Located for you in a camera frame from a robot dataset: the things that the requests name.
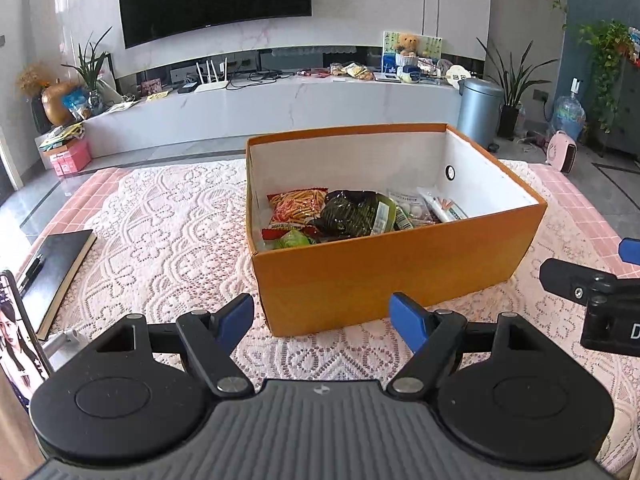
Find blue water jug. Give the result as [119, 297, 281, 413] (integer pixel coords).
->
[550, 78, 586, 141]

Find potted long-leaf plant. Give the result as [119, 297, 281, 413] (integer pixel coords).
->
[476, 38, 558, 140]

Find clear quail egg pack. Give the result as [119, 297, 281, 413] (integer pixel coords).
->
[387, 190, 440, 228]

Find orange cardboard box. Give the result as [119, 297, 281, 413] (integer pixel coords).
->
[246, 124, 547, 337]

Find black notebook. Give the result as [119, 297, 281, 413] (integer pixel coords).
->
[21, 230, 96, 341]

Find green bean snack pack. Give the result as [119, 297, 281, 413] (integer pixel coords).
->
[270, 231, 316, 249]

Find black yellow snack bag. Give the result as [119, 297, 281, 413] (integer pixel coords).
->
[309, 190, 396, 238]

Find pink storage box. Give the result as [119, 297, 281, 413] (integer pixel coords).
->
[48, 139, 92, 177]

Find teddy bear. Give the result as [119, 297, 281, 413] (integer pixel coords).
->
[395, 34, 419, 58]

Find orange gourd vase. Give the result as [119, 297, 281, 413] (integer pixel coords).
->
[41, 81, 76, 126]

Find smartphone on stand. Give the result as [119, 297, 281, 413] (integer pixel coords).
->
[0, 270, 53, 412]

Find green sausage snack pack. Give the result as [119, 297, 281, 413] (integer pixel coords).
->
[395, 205, 413, 231]

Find climbing green plant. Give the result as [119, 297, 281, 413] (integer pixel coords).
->
[579, 20, 637, 136]

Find pink lace tablecloth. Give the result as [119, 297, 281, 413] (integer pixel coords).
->
[46, 159, 639, 479]

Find red noodle snack bag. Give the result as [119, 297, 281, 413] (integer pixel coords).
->
[262, 223, 322, 240]

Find Mimi shrimp stick bag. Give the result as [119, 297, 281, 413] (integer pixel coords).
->
[268, 188, 328, 230]

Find white wifi router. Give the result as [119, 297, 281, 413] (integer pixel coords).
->
[195, 58, 229, 93]

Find white gluten stick pack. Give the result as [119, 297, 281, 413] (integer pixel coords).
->
[416, 188, 469, 223]

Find grey metal trash bin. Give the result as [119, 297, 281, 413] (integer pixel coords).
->
[457, 78, 503, 148]

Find pink small heater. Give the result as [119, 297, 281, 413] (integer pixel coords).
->
[546, 130, 577, 174]

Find left potted plant vase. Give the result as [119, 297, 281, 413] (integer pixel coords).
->
[62, 27, 112, 115]

